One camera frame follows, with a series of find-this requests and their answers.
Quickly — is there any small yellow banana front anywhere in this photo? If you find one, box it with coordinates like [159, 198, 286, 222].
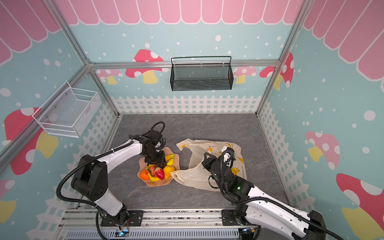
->
[148, 174, 160, 182]

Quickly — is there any orange tangerine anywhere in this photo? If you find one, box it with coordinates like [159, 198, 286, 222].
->
[139, 169, 152, 181]

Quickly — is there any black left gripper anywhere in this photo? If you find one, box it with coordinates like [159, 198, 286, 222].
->
[143, 147, 166, 165]

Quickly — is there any beige plastic bag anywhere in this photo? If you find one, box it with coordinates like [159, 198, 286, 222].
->
[171, 139, 247, 192]

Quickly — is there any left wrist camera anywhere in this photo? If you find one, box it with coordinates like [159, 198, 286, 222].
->
[147, 130, 164, 148]

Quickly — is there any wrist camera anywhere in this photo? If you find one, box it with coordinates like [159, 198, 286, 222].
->
[222, 149, 236, 168]
[147, 130, 164, 148]

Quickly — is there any pink scalloped fruit bowl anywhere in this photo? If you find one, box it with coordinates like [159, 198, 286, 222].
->
[138, 147, 180, 187]

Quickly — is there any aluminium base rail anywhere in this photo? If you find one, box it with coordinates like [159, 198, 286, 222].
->
[53, 206, 310, 240]

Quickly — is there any black mesh wall basket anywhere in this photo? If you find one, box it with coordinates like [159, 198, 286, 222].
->
[170, 56, 234, 92]

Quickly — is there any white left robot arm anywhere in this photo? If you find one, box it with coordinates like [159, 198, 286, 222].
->
[56, 122, 166, 226]

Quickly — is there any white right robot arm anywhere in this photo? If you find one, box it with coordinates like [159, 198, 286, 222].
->
[202, 148, 341, 240]

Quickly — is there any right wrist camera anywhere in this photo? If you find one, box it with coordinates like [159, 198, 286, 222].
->
[222, 149, 236, 168]

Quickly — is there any white wire wall basket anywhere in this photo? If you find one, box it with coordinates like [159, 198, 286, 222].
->
[32, 82, 102, 138]

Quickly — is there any yellow lemon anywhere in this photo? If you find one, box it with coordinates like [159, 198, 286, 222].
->
[163, 166, 176, 180]

